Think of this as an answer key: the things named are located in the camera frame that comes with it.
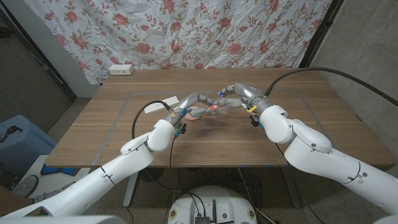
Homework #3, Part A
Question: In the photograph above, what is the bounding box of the grey floor cable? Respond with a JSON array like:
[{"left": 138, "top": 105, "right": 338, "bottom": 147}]
[{"left": 238, "top": 167, "right": 276, "bottom": 224}]

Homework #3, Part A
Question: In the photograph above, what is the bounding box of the black backdrop post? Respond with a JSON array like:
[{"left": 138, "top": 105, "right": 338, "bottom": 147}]
[{"left": 298, "top": 0, "right": 345, "bottom": 68}]

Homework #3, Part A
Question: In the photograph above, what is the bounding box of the floral backdrop cloth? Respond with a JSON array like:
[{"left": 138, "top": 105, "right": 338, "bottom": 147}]
[{"left": 23, "top": 0, "right": 333, "bottom": 85}]

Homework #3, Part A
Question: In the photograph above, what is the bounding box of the flat white rectangular box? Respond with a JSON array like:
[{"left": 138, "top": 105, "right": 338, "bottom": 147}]
[{"left": 143, "top": 95, "right": 180, "bottom": 114}]

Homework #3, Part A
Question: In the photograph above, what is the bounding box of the white robot torso base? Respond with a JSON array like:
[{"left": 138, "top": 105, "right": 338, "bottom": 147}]
[{"left": 167, "top": 185, "right": 258, "bottom": 224}]

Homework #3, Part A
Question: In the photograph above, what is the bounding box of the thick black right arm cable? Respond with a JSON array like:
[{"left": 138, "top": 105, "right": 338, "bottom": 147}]
[{"left": 264, "top": 67, "right": 398, "bottom": 106}]

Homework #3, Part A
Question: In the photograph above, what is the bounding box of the metal table leg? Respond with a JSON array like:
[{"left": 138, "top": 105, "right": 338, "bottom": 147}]
[
  {"left": 281, "top": 166, "right": 302, "bottom": 208},
  {"left": 123, "top": 167, "right": 141, "bottom": 208}
]

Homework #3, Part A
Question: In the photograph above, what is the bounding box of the person's bare leg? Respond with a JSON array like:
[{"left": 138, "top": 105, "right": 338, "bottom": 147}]
[{"left": 0, "top": 186, "right": 34, "bottom": 216}]

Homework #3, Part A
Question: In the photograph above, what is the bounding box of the blue floor block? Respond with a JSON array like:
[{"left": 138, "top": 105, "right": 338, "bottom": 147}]
[{"left": 40, "top": 164, "right": 78, "bottom": 177}]

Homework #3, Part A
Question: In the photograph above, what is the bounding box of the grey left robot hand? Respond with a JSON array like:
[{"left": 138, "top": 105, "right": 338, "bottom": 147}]
[{"left": 163, "top": 92, "right": 218, "bottom": 127}]

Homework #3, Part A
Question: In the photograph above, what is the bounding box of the blue plastic bin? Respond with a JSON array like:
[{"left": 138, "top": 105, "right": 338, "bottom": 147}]
[{"left": 0, "top": 114, "right": 58, "bottom": 175}]

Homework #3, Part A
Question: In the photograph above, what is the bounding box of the black round floor fan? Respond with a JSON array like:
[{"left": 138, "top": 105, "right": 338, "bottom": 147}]
[{"left": 138, "top": 167, "right": 165, "bottom": 184}]

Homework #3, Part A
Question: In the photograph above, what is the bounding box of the thin black left wrist cable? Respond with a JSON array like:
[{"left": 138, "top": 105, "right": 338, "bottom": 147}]
[{"left": 169, "top": 138, "right": 175, "bottom": 191}]

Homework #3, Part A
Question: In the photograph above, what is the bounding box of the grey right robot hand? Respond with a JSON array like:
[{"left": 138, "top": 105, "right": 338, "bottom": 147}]
[{"left": 217, "top": 82, "right": 274, "bottom": 114}]

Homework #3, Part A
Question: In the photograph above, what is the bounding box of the round pink jar lid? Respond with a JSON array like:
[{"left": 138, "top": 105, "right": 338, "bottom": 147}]
[{"left": 185, "top": 106, "right": 200, "bottom": 121}]

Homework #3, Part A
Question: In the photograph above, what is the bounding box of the white robot head rim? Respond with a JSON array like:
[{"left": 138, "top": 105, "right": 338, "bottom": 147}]
[{"left": 0, "top": 214, "right": 127, "bottom": 224}]

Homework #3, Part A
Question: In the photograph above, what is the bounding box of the clear glass jar cup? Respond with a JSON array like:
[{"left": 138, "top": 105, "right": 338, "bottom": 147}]
[{"left": 214, "top": 104, "right": 233, "bottom": 120}]

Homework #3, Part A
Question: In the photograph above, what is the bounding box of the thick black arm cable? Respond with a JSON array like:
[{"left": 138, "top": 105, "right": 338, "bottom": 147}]
[
  {"left": 264, "top": 67, "right": 398, "bottom": 106},
  {"left": 131, "top": 100, "right": 172, "bottom": 141}
]

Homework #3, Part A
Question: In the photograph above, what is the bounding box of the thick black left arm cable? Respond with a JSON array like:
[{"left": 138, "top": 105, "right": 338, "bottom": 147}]
[{"left": 131, "top": 100, "right": 172, "bottom": 141}]

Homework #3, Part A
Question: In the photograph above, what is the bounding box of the white power strip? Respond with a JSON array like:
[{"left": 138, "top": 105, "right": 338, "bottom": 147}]
[{"left": 108, "top": 63, "right": 135, "bottom": 76}]

